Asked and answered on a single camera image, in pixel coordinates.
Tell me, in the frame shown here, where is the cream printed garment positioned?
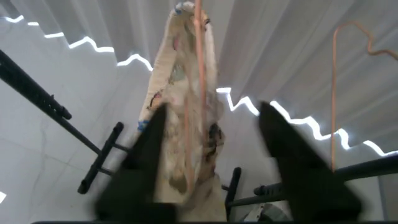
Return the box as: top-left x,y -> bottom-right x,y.
135,1 -> 228,222

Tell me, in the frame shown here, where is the white curtain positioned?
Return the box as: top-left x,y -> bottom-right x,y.
0,0 -> 398,156

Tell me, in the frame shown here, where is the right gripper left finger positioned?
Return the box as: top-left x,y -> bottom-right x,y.
95,104 -> 178,222

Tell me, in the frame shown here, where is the black clothes rack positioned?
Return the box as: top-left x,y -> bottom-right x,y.
0,49 -> 398,219

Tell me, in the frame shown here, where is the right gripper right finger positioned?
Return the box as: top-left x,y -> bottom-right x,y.
257,101 -> 363,222

